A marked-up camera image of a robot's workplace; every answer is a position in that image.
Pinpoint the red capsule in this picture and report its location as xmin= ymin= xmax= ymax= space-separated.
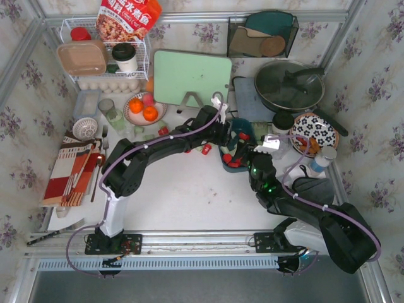
xmin=239 ymin=133 xmax=250 ymax=141
xmin=158 ymin=126 xmax=169 ymax=136
xmin=222 ymin=153 xmax=241 ymax=168
xmin=201 ymin=144 xmax=212 ymax=155

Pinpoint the teal plastic storage basket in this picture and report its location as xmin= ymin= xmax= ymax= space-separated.
xmin=218 ymin=118 xmax=257 ymax=173

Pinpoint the grey fluffy cloth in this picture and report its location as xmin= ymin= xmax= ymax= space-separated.
xmin=292 ymin=164 xmax=335 ymax=205

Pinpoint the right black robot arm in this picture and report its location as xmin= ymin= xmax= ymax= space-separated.
xmin=235 ymin=142 xmax=381 ymax=274

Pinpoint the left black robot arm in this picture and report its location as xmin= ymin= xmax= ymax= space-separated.
xmin=96 ymin=102 xmax=231 ymax=239

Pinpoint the clear storage box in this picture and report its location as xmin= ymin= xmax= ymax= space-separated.
xmin=73 ymin=89 xmax=102 ymax=120

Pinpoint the green glass cup right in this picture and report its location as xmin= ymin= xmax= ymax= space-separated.
xmin=251 ymin=122 xmax=270 ymax=141

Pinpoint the green glass cup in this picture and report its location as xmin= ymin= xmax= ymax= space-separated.
xmin=251 ymin=122 xmax=270 ymax=141
xmin=106 ymin=109 xmax=126 ymax=132

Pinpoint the clear plastic cup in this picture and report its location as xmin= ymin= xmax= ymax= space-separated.
xmin=272 ymin=139 xmax=290 ymax=160

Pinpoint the cutting board metal stand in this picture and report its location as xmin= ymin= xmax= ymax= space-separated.
xmin=176 ymin=92 xmax=204 ymax=114

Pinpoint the white jar black lid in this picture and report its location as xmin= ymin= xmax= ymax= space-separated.
xmin=272 ymin=110 xmax=294 ymax=134

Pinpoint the white scoop cup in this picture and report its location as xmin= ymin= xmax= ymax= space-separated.
xmin=283 ymin=164 xmax=306 ymax=184

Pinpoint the green capsule by plate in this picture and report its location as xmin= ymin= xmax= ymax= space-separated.
xmin=158 ymin=119 xmax=167 ymax=128

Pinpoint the flower pattern plate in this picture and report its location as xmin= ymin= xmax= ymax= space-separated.
xmin=289 ymin=113 xmax=339 ymax=158

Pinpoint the orange fruit right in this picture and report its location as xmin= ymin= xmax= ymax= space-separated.
xmin=143 ymin=106 xmax=158 ymax=122

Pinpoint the orange fruit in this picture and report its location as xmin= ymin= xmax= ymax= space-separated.
xmin=128 ymin=98 xmax=144 ymax=114
xmin=143 ymin=106 xmax=158 ymax=122

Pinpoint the green cutting board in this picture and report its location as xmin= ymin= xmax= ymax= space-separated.
xmin=153 ymin=50 xmax=232 ymax=105

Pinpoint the green capsule far left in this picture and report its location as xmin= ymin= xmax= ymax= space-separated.
xmin=143 ymin=134 xmax=155 ymax=141

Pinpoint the white bottle grey cap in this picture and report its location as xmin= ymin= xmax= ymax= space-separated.
xmin=309 ymin=146 xmax=337 ymax=174

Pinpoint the black wok with glass lid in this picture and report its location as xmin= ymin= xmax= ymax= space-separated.
xmin=254 ymin=60 xmax=348 ymax=137

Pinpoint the pink peach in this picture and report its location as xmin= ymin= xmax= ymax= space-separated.
xmin=142 ymin=93 xmax=155 ymax=107

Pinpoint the fruit plate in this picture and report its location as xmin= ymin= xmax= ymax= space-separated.
xmin=123 ymin=93 xmax=167 ymax=126

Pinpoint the orange fruit left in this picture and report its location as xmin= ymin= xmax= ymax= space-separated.
xmin=128 ymin=98 xmax=144 ymax=114

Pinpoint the clear glass cup left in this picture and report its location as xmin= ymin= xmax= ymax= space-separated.
xmin=118 ymin=125 xmax=136 ymax=141

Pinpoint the black mesh holder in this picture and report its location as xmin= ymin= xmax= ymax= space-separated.
xmin=227 ymin=10 xmax=299 ymax=58

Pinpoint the green glass cup left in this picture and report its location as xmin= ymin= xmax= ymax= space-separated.
xmin=106 ymin=109 xmax=126 ymax=132

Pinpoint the silver fork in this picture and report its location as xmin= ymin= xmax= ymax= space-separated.
xmin=102 ymin=124 xmax=109 ymax=155

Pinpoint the grey glass cup left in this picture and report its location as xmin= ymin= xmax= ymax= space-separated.
xmin=98 ymin=98 xmax=115 ymax=116

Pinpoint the white egg tray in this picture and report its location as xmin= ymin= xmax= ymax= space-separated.
xmin=77 ymin=80 xmax=143 ymax=94

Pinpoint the copper spoon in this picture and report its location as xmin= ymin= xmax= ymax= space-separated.
xmin=90 ymin=154 xmax=105 ymax=203

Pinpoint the white cup black lid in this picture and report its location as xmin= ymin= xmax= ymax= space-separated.
xmin=112 ymin=42 xmax=138 ymax=72

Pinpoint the white small strainer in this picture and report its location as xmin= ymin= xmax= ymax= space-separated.
xmin=72 ymin=117 xmax=98 ymax=141

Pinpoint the red snack bag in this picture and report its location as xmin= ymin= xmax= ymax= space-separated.
xmin=95 ymin=0 xmax=162 ymax=42

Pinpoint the striped red cloth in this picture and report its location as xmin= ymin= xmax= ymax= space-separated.
xmin=41 ymin=131 xmax=102 ymax=207

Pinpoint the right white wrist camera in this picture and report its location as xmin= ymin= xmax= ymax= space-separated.
xmin=254 ymin=134 xmax=280 ymax=154

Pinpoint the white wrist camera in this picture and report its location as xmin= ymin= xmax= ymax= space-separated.
xmin=211 ymin=97 xmax=229 ymax=124
xmin=254 ymin=134 xmax=280 ymax=154

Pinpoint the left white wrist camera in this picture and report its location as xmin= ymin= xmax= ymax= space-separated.
xmin=211 ymin=97 xmax=229 ymax=124

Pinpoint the white wire rack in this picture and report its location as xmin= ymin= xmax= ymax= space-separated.
xmin=58 ymin=17 xmax=151 ymax=81

